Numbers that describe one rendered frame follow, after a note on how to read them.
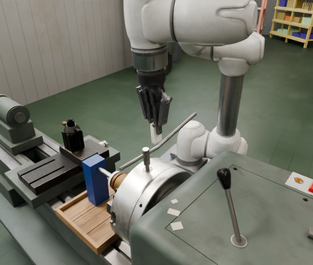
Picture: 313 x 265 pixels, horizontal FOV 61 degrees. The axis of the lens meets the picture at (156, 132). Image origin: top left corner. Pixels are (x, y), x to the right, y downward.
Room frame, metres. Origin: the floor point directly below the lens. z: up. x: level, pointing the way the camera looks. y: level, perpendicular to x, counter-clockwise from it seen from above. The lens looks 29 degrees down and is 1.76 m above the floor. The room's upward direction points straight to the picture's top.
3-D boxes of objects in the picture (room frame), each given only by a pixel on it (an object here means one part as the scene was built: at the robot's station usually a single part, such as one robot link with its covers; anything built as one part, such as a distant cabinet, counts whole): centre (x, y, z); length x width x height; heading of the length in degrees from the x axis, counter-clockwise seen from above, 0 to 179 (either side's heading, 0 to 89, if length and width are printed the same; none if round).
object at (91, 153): (1.16, 0.41, 1.00); 0.20 x 0.10 x 0.05; 48
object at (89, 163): (0.93, 0.27, 1.00); 0.08 x 0.06 x 0.23; 138
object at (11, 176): (1.18, 0.50, 0.90); 0.53 x 0.30 x 0.06; 138
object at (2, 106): (1.50, 0.91, 1.01); 0.30 x 0.20 x 0.29; 48
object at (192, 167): (1.36, -0.19, 0.83); 0.22 x 0.18 x 0.06; 57
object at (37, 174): (1.13, 0.47, 0.95); 0.43 x 0.18 x 0.04; 138
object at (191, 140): (1.34, -0.21, 0.97); 0.18 x 0.16 x 0.22; 69
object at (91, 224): (0.88, 0.22, 0.89); 0.36 x 0.30 x 0.04; 138
